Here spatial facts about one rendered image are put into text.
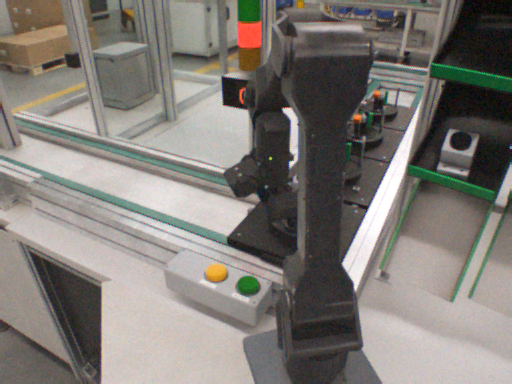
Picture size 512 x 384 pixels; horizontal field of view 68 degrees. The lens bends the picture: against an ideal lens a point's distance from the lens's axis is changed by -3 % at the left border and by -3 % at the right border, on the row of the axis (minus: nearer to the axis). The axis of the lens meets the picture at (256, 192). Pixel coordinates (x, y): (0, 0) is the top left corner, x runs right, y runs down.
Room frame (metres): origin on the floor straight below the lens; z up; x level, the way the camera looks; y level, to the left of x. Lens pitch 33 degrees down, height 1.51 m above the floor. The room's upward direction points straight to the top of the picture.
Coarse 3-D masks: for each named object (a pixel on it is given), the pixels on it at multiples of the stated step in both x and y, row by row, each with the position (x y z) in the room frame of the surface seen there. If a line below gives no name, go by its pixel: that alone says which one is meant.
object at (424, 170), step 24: (456, 96) 0.68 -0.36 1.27; (480, 96) 0.67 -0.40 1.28; (504, 96) 0.65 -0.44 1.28; (432, 120) 0.61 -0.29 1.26; (456, 120) 0.63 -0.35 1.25; (480, 120) 0.61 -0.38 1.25; (504, 120) 0.60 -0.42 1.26; (432, 144) 0.59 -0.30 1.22; (480, 144) 0.57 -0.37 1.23; (504, 144) 0.56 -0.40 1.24; (408, 168) 0.54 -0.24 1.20; (432, 168) 0.54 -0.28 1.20; (480, 168) 0.52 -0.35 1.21; (504, 168) 0.50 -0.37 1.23; (480, 192) 0.47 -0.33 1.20
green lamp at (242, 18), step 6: (240, 0) 0.88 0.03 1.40; (246, 0) 0.87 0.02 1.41; (252, 0) 0.87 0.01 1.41; (258, 0) 0.88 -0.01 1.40; (240, 6) 0.88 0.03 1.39; (246, 6) 0.87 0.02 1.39; (252, 6) 0.87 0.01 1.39; (258, 6) 0.88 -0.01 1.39; (240, 12) 0.88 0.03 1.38; (246, 12) 0.87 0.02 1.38; (252, 12) 0.87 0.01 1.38; (258, 12) 0.88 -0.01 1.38; (240, 18) 0.88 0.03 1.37; (246, 18) 0.87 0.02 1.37; (252, 18) 0.87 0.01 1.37; (258, 18) 0.88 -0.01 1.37
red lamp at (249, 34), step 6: (240, 24) 0.88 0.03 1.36; (246, 24) 0.87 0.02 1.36; (252, 24) 0.87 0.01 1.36; (258, 24) 0.88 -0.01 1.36; (240, 30) 0.88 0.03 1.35; (246, 30) 0.87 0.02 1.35; (252, 30) 0.87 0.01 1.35; (258, 30) 0.88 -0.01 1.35; (240, 36) 0.88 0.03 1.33; (246, 36) 0.87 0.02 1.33; (252, 36) 0.87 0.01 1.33; (258, 36) 0.88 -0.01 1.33; (240, 42) 0.88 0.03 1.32; (246, 42) 0.87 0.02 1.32; (252, 42) 0.87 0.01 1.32; (258, 42) 0.88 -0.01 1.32
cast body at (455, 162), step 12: (456, 132) 0.53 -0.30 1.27; (444, 144) 0.52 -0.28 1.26; (456, 144) 0.50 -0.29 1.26; (468, 144) 0.50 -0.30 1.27; (444, 156) 0.51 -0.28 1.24; (456, 156) 0.50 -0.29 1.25; (468, 156) 0.49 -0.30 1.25; (444, 168) 0.51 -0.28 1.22; (456, 168) 0.50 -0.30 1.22; (468, 168) 0.50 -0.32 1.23
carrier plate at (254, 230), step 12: (252, 216) 0.72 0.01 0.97; (264, 216) 0.72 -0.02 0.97; (348, 216) 0.72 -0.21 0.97; (360, 216) 0.72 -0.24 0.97; (240, 228) 0.68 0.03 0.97; (252, 228) 0.68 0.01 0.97; (264, 228) 0.68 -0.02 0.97; (348, 228) 0.68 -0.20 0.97; (228, 240) 0.65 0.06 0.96; (240, 240) 0.64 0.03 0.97; (252, 240) 0.64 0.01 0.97; (264, 240) 0.64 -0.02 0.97; (276, 240) 0.64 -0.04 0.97; (348, 240) 0.64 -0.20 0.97; (252, 252) 0.62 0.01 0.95; (264, 252) 0.61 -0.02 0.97; (276, 252) 0.60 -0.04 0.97; (288, 252) 0.60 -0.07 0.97
